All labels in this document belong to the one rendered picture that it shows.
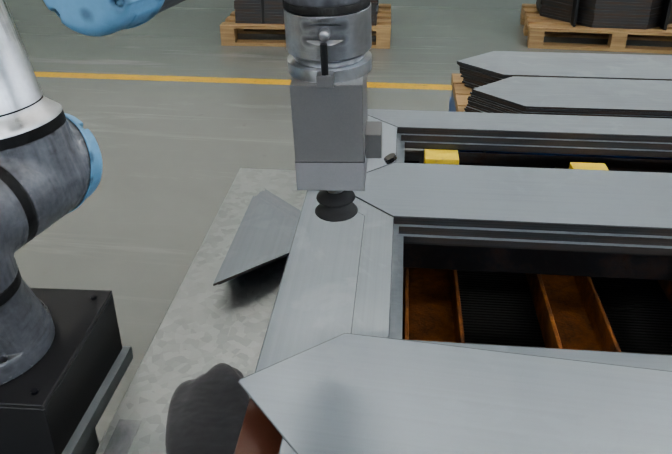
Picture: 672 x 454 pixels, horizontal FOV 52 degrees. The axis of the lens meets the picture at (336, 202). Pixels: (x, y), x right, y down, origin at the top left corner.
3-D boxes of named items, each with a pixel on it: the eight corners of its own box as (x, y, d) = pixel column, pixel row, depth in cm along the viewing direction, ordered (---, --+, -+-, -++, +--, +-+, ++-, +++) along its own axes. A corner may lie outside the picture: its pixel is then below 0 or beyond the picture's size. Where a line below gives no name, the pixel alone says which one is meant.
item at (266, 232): (323, 193, 140) (323, 175, 138) (295, 310, 105) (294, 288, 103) (262, 190, 141) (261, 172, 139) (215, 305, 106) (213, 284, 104)
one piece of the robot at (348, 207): (353, 200, 67) (354, 217, 68) (356, 180, 70) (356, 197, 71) (313, 199, 67) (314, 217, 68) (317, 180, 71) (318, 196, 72)
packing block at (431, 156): (455, 168, 128) (457, 148, 126) (457, 179, 123) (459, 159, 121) (423, 166, 128) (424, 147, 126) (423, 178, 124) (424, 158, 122)
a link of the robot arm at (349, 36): (372, -8, 62) (369, 19, 55) (373, 41, 65) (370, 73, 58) (289, -7, 63) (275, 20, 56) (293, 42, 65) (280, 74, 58)
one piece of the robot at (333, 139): (397, 44, 56) (396, 216, 64) (397, 12, 63) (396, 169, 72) (277, 46, 57) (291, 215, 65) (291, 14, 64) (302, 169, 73)
